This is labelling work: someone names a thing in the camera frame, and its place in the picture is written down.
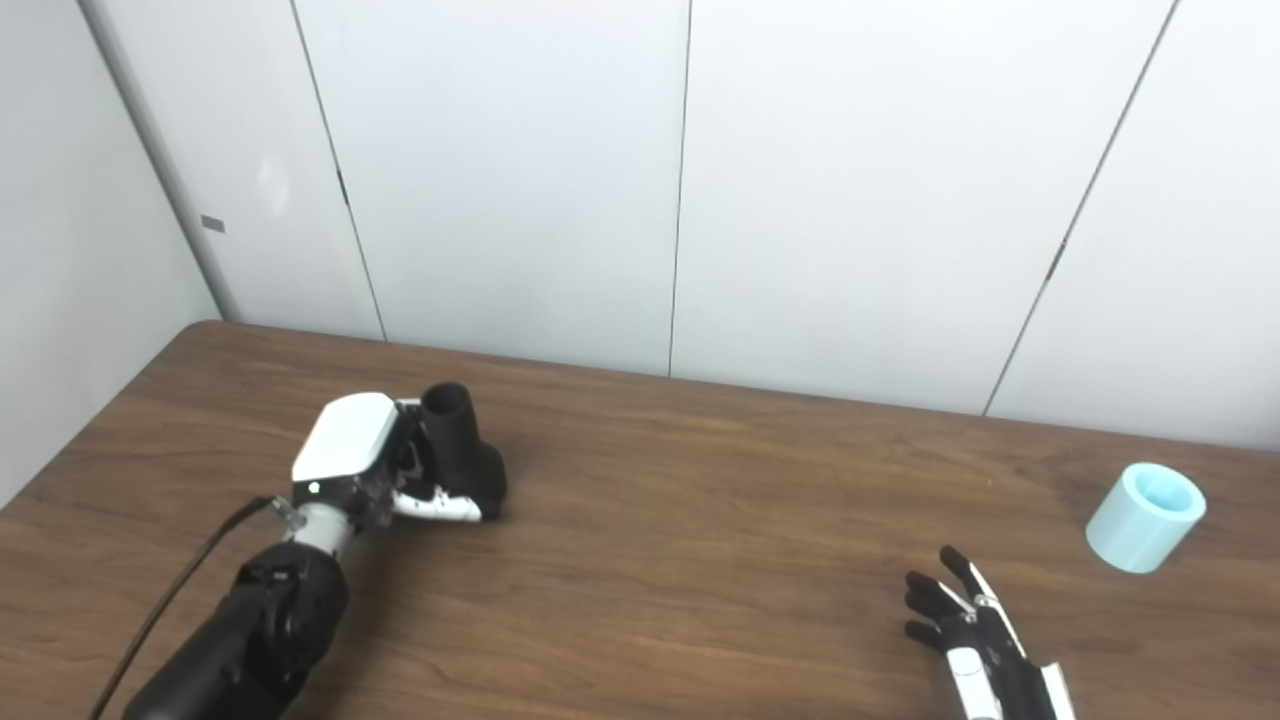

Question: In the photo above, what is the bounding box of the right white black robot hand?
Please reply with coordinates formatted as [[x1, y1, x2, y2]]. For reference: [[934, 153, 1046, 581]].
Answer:
[[902, 545, 1079, 720]]

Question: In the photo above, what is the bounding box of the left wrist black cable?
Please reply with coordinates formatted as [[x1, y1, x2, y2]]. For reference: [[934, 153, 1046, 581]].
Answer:
[[88, 494, 303, 720]]

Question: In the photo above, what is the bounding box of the black funnel-shaped nozzle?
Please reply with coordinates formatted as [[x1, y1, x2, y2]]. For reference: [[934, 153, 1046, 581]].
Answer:
[[420, 382, 509, 522]]

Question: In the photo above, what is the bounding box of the light-blue cylindrical hose piece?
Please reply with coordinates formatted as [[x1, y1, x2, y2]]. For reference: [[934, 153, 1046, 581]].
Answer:
[[1085, 462, 1208, 575]]

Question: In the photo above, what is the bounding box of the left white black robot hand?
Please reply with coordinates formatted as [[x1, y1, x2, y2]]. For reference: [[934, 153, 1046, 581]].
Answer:
[[289, 392, 485, 533]]

